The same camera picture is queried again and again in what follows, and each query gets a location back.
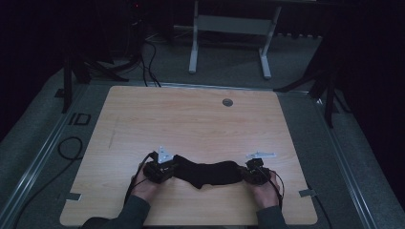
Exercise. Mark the metal floor rail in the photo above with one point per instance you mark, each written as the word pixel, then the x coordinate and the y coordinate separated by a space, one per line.
pixel 35 171
pixel 347 171

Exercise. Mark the black tripod stand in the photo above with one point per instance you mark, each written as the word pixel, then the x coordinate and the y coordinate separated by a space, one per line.
pixel 79 73
pixel 324 82

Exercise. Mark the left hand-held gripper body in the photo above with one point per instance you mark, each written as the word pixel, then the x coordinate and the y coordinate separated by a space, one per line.
pixel 157 170

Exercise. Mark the person's left hand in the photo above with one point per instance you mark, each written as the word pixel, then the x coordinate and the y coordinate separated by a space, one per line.
pixel 144 189

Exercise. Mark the black sock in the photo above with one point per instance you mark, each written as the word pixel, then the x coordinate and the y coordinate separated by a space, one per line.
pixel 219 170
pixel 197 179

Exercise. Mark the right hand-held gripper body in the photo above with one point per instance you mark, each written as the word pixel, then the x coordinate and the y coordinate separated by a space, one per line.
pixel 256 173

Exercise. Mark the white desk frame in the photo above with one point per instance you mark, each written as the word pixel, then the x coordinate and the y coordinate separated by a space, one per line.
pixel 234 25

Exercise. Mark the person's right hand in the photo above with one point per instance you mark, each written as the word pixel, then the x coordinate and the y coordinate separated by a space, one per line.
pixel 266 194

